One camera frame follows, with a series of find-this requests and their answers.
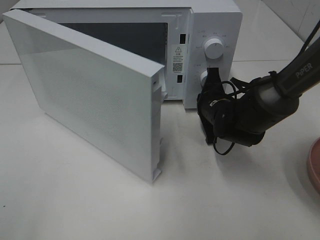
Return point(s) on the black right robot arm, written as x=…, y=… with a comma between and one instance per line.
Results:
x=243, y=116

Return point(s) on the white microwave oven body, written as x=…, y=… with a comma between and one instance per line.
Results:
x=149, y=28

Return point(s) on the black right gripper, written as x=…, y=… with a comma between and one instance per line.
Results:
x=216, y=107

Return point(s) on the pink round plate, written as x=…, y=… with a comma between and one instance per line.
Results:
x=313, y=165

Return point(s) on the white warning label sticker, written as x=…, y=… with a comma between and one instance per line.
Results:
x=178, y=52

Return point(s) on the white upper microwave knob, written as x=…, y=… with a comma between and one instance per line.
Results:
x=213, y=48

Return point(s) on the white lower microwave knob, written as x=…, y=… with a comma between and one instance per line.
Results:
x=203, y=77

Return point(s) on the white microwave knob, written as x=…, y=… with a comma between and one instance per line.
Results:
x=203, y=77
x=213, y=48

